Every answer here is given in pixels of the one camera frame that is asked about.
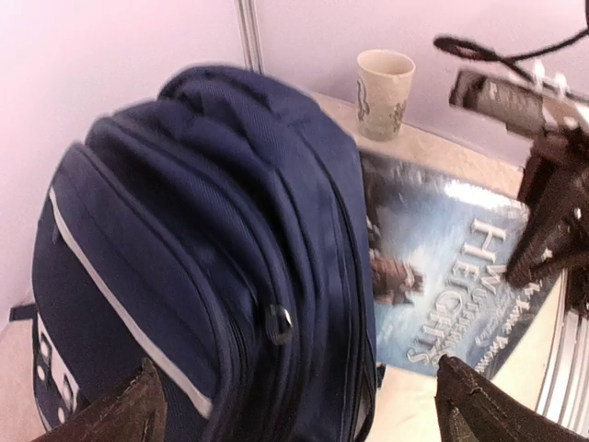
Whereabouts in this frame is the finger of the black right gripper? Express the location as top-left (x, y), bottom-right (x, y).
top-left (505, 133), bottom-right (588, 287)

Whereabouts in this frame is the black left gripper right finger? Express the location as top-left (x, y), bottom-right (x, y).
top-left (435, 355), bottom-right (586, 442)

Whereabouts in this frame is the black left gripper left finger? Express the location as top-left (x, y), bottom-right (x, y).
top-left (36, 358), bottom-right (167, 442)

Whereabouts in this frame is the dark blue wuthering heights book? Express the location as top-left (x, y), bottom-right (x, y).
top-left (361, 152), bottom-right (556, 378)

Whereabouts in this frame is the navy blue student backpack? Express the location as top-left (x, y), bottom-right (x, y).
top-left (14, 65), bottom-right (376, 441)

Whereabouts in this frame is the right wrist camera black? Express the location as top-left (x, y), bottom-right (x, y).
top-left (448, 68), bottom-right (589, 137)

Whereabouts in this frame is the aluminium front rail frame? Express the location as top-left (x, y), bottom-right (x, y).
top-left (536, 271), bottom-right (588, 437)

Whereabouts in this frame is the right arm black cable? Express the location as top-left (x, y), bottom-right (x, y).
top-left (433, 20), bottom-right (589, 87)

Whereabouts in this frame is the aluminium corner post right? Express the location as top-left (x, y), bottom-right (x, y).
top-left (235, 0), bottom-right (263, 74)

